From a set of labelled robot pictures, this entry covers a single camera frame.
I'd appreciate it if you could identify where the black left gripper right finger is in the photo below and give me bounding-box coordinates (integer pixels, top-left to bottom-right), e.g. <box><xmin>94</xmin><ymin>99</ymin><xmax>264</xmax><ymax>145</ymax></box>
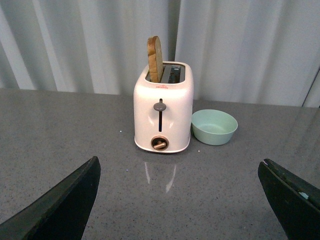
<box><xmin>258</xmin><ymin>158</ymin><xmax>320</xmax><ymax>240</ymax></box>

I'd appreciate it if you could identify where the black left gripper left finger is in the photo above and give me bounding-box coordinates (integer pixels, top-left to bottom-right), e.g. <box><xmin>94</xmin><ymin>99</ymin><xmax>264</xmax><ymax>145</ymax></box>
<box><xmin>0</xmin><ymin>156</ymin><xmax>101</xmax><ymax>240</ymax></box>

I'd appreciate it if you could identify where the mint green bowl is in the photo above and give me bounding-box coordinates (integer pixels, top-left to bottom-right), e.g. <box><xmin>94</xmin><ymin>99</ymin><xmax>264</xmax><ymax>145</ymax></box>
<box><xmin>191</xmin><ymin>109</ymin><xmax>238</xmax><ymax>146</ymax></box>

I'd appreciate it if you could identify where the white toaster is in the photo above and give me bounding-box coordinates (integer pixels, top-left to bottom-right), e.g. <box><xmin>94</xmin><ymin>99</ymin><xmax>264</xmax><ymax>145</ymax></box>
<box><xmin>133</xmin><ymin>61</ymin><xmax>194</xmax><ymax>153</ymax></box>

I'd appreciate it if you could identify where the toast bread slice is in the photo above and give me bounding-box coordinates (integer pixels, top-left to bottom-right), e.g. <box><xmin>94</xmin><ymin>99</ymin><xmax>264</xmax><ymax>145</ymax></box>
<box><xmin>147</xmin><ymin>36</ymin><xmax>164</xmax><ymax>83</ymax></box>

